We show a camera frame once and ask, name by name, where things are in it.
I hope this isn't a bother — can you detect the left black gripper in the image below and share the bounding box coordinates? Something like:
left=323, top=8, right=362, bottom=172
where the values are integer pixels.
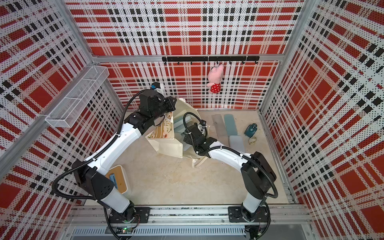
left=150, top=96, right=177, bottom=122

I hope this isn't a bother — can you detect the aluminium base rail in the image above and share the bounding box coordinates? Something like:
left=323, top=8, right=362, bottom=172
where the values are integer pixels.
left=64, top=204, right=314, bottom=240

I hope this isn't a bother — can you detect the white wire mesh shelf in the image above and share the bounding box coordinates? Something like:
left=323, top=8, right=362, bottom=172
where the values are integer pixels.
left=46, top=66, right=109, bottom=128

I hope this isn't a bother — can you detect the grey pencil case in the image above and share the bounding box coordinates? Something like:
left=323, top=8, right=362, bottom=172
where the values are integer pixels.
left=212, top=115, right=229, bottom=146

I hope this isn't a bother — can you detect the black wall hook rail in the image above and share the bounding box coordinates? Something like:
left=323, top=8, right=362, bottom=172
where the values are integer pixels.
left=162, top=56, right=260, bottom=64

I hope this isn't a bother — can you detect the teal pencil case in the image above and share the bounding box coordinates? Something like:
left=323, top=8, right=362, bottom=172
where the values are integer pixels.
left=224, top=114, right=238, bottom=136

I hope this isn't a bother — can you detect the light blue box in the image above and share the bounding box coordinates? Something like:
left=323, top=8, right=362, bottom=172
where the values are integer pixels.
left=229, top=136, right=246, bottom=153
left=174, top=115, right=192, bottom=134

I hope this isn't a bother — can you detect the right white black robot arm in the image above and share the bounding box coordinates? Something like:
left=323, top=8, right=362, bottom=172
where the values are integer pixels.
left=182, top=112, right=279, bottom=222

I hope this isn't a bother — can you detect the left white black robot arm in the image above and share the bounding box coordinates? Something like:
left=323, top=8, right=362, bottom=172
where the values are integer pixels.
left=52, top=82, right=177, bottom=223

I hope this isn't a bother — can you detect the pink plush pig toy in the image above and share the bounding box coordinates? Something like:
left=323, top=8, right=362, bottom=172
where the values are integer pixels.
left=207, top=65, right=224, bottom=94

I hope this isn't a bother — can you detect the white box wooden lid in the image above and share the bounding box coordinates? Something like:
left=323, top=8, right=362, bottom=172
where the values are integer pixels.
left=106, top=165, right=132, bottom=197

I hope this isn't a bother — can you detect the light blue box in bag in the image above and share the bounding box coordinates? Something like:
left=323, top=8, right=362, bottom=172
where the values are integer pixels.
left=174, top=115, right=192, bottom=134

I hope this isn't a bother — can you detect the cream floral canvas bag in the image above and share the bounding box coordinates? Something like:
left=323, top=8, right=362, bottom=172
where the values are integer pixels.
left=146, top=99, right=207, bottom=168

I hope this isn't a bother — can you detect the teal alarm clock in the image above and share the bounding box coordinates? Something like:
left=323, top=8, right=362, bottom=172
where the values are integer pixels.
left=244, top=123, right=258, bottom=138

